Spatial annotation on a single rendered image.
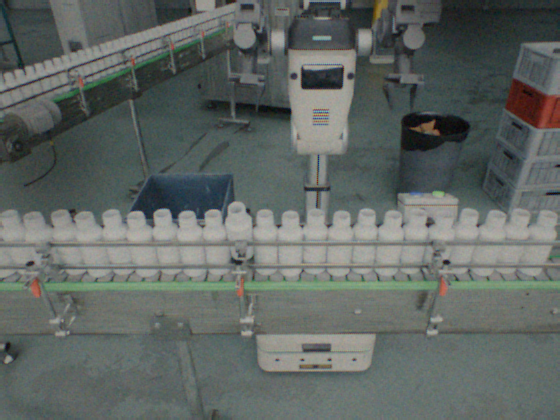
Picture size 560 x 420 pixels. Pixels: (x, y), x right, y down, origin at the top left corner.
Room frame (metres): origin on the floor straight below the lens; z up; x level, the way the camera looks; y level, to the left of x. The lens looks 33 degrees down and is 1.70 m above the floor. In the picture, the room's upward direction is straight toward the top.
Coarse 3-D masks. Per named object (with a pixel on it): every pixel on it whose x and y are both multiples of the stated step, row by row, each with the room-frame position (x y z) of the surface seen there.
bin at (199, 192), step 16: (160, 176) 1.40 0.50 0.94; (176, 176) 1.40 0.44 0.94; (192, 176) 1.40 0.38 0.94; (208, 176) 1.40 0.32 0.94; (224, 176) 1.40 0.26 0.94; (144, 192) 1.30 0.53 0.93; (160, 192) 1.40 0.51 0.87; (176, 192) 1.40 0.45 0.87; (192, 192) 1.40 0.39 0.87; (208, 192) 1.40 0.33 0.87; (224, 192) 1.40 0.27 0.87; (144, 208) 1.26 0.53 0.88; (160, 208) 1.40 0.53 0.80; (176, 208) 1.40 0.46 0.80; (192, 208) 1.40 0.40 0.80; (208, 208) 1.40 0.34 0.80; (224, 208) 1.16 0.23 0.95
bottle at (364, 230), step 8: (360, 216) 0.80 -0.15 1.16; (368, 216) 0.82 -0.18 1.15; (360, 224) 0.80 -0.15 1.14; (368, 224) 0.79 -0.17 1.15; (360, 232) 0.79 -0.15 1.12; (368, 232) 0.79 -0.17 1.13; (376, 232) 0.79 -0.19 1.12; (360, 240) 0.78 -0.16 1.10; (368, 240) 0.78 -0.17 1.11; (376, 240) 0.79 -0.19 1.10; (352, 248) 0.80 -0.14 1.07; (360, 248) 0.78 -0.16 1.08; (368, 248) 0.78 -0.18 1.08; (352, 256) 0.80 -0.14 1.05; (360, 256) 0.78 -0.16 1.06; (368, 256) 0.78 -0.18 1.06; (360, 272) 0.78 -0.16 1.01; (368, 272) 0.78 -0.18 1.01
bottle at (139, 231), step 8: (128, 216) 0.80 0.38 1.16; (136, 216) 0.81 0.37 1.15; (144, 216) 0.80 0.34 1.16; (128, 224) 0.79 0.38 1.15; (136, 224) 0.78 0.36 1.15; (144, 224) 0.79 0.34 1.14; (128, 232) 0.79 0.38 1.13; (136, 232) 0.78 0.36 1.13; (144, 232) 0.78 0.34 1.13; (152, 232) 0.80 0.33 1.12; (128, 240) 0.78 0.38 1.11; (136, 240) 0.77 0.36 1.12; (144, 240) 0.77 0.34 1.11; (152, 240) 0.79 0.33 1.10; (136, 248) 0.77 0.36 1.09; (144, 248) 0.77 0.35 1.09; (152, 248) 0.79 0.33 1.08; (136, 256) 0.77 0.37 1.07; (144, 256) 0.77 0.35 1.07; (152, 256) 0.78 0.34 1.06; (136, 272) 0.78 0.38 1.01; (144, 272) 0.77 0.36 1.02; (152, 272) 0.77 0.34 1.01
